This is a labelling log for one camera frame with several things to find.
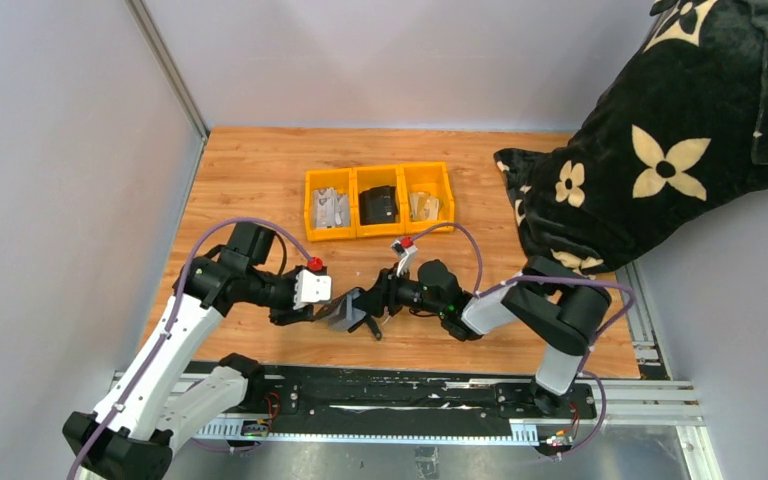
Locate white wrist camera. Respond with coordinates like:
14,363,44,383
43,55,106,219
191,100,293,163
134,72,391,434
293,268,333,310
391,236,418,277

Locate black plush flower blanket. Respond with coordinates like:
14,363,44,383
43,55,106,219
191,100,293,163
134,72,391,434
494,1,768,275

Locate beige card in right bin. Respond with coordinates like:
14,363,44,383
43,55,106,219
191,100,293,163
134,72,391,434
409,192,441,222

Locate yellow bin with cards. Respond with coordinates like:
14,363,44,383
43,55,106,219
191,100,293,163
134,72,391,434
304,168,356,242

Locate black card holders in bin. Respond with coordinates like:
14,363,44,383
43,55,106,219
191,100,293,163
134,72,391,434
358,185,399,226

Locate aluminium corner frame post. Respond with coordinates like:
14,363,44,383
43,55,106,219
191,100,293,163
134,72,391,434
124,0,210,143

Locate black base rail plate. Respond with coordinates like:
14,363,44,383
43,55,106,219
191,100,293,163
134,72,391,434
221,365,600,444

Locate black leather card holder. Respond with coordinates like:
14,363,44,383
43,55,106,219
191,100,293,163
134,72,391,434
334,288,383,341

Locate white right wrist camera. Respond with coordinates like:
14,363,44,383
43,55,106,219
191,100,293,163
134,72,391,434
391,236,418,277

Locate silver cards in bin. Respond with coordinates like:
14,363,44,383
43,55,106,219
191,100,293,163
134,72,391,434
312,187,351,229

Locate yellow bin with holders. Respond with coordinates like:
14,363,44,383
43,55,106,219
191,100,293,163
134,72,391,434
355,165,406,238

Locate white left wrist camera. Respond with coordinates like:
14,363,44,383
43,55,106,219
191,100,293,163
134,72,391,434
293,268,333,310

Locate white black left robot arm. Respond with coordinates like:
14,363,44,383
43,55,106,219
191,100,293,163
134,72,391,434
63,217,333,479

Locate yellow bin right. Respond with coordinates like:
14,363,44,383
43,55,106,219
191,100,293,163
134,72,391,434
402,162,456,234

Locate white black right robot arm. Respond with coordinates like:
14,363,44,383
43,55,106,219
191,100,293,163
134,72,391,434
330,257,611,416

